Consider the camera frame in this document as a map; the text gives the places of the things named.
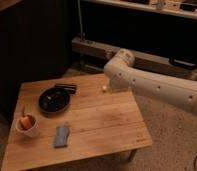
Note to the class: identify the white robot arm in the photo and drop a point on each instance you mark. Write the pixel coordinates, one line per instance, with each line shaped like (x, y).
(179, 92)

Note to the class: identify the black round plate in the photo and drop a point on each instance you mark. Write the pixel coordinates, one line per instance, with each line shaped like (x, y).
(54, 100)

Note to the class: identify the wooden low table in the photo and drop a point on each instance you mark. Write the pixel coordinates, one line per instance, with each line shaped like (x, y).
(100, 123)

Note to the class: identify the blue sponge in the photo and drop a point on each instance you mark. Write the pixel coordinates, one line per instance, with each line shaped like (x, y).
(62, 133)

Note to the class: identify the white cup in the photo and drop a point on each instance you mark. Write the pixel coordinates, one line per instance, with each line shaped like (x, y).
(33, 131)

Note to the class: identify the orange carrot in cup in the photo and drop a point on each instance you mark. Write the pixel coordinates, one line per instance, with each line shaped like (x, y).
(26, 122)

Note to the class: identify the vertical metal pole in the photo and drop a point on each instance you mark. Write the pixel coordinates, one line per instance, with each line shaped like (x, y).
(82, 34)

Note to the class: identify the wooden shelf board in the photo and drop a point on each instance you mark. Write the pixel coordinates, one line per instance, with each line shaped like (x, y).
(147, 8)

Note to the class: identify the grey metal rail beam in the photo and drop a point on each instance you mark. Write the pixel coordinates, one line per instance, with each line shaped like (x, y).
(148, 62)

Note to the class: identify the black handle on rail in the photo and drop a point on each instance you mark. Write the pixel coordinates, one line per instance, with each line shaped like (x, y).
(181, 64)

